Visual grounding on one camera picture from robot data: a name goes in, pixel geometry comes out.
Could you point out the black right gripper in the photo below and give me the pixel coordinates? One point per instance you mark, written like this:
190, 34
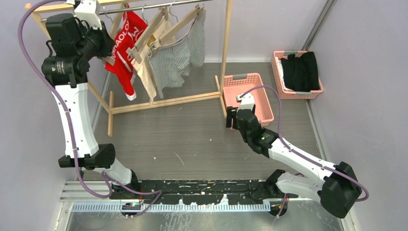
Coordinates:
231, 113

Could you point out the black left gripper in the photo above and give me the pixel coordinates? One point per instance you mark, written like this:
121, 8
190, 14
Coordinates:
107, 43

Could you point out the wooden hanger of red underwear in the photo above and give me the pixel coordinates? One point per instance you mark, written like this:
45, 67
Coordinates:
113, 32

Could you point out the wooden hanger of beige underwear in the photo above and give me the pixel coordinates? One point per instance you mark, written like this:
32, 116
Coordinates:
159, 21

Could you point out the red underwear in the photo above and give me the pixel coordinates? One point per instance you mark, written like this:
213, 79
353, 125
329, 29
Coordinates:
126, 38

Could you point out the beige underwear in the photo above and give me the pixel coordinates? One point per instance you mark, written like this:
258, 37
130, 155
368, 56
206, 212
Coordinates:
143, 69

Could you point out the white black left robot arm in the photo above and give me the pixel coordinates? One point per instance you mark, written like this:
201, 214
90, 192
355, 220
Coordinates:
73, 43

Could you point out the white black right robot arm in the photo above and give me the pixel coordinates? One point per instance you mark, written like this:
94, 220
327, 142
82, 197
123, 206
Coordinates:
334, 186

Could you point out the grey striped underwear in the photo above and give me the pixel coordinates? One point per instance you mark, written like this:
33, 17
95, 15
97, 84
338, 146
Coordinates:
170, 63

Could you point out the wooden hanger of striped underwear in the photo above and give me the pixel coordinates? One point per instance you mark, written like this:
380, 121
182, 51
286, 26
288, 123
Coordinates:
164, 38

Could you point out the near pink basket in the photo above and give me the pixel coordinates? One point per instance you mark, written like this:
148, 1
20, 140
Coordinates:
235, 85

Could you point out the pink basket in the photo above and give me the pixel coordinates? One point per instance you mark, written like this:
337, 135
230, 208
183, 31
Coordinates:
235, 85
285, 93

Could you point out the far pink basket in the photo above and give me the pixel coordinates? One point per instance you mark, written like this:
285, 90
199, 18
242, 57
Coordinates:
285, 93

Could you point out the wooden clothes rack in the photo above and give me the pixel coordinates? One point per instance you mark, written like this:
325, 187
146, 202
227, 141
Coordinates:
109, 107

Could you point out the black clothes in basket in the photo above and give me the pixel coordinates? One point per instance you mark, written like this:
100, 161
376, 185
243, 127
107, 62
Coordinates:
301, 73

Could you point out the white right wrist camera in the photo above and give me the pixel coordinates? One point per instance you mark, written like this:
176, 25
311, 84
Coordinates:
246, 101

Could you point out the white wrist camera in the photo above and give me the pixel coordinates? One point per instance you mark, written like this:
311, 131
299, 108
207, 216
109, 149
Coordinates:
246, 101
87, 10

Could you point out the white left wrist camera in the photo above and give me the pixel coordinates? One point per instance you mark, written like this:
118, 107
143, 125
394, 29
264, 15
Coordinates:
87, 10

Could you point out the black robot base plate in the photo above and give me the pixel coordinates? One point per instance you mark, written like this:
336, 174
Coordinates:
209, 192

